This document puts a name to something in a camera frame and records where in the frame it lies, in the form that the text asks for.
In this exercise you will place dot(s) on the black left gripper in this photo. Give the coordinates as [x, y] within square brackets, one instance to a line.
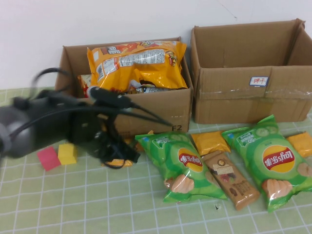
[85, 129]

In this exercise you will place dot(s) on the green Lay's chip bag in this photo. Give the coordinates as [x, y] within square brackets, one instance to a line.
[268, 158]
[175, 170]

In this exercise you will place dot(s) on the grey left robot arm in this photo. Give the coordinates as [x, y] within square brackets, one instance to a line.
[26, 136]

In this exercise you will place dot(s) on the small orange snack packet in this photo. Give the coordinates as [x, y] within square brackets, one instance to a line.
[139, 147]

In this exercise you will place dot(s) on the red and white snack bag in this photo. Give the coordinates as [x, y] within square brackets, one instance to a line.
[84, 83]

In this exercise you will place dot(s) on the plain orange snack packet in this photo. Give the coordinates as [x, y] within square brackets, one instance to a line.
[301, 145]
[209, 143]

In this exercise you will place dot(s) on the green checked tablecloth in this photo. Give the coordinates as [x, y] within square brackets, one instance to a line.
[97, 195]

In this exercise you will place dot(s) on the yellow foam cube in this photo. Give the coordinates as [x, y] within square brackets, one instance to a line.
[65, 156]

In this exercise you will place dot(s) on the cardboard box with F2 print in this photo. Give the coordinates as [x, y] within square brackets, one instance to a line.
[156, 107]

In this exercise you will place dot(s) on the pink foam cube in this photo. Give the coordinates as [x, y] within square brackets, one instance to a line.
[48, 159]

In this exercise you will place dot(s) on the large orange chip bag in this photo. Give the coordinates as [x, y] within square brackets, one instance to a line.
[146, 70]

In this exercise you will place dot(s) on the small dark scrap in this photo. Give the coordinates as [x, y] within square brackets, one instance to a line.
[216, 206]

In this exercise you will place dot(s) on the brown wafer bar packet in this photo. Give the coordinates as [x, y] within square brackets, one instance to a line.
[234, 185]

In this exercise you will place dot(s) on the taped cardboard box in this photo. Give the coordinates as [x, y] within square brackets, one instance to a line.
[231, 107]

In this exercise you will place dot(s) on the white label red handwriting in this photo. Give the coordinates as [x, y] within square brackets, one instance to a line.
[258, 81]

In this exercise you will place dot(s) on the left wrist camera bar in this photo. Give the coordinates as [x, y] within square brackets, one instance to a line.
[109, 97]

